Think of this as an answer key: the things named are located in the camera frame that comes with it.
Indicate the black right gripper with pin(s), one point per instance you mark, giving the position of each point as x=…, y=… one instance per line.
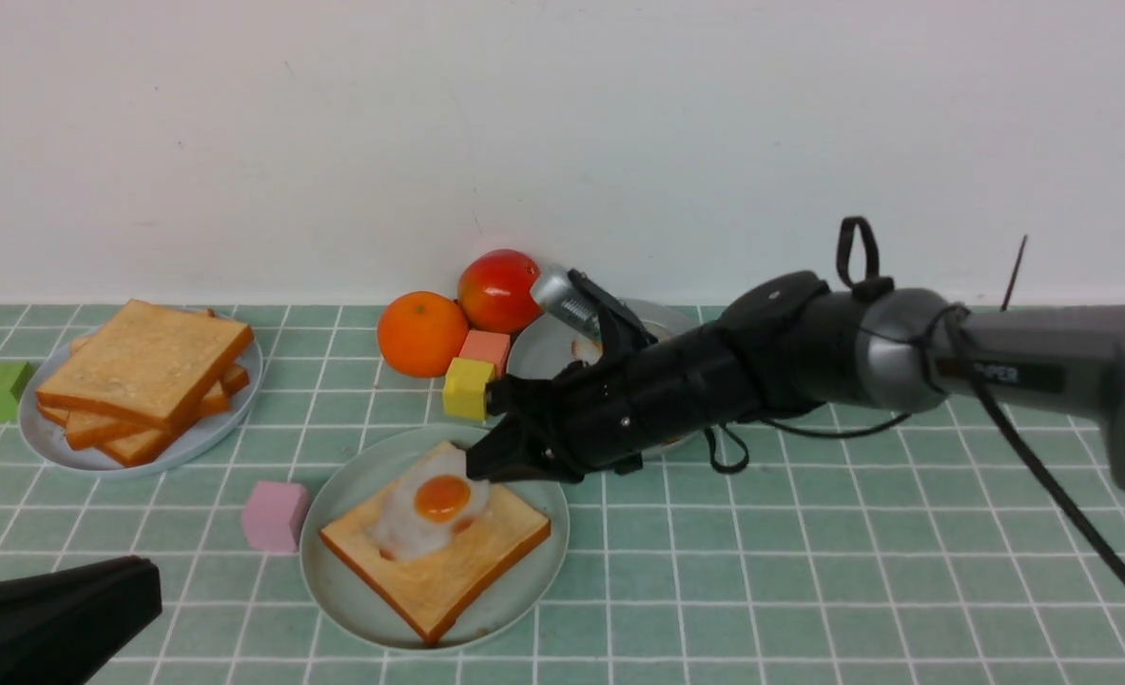
x=602, y=416

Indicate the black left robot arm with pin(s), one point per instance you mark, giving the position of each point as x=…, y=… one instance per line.
x=63, y=627

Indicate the pink cube block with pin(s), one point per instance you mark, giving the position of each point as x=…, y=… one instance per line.
x=273, y=517

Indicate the fried egg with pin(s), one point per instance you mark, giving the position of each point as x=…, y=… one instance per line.
x=586, y=350
x=429, y=505

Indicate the yellow cube block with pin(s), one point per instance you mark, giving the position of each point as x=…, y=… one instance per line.
x=465, y=388

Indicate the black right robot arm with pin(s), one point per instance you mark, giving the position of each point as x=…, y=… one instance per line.
x=793, y=345

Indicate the salmon cube block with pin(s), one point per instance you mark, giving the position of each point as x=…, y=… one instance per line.
x=487, y=346

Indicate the orange fruit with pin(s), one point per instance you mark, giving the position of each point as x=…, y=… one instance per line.
x=420, y=333

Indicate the grey plate with bread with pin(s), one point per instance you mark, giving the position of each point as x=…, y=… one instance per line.
x=46, y=439

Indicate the green empty plate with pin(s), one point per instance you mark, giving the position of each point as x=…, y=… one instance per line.
x=344, y=599

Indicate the grey plate with eggs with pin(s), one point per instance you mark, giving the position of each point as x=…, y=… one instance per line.
x=543, y=349

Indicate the red tomato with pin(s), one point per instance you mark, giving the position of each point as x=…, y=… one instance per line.
x=494, y=291

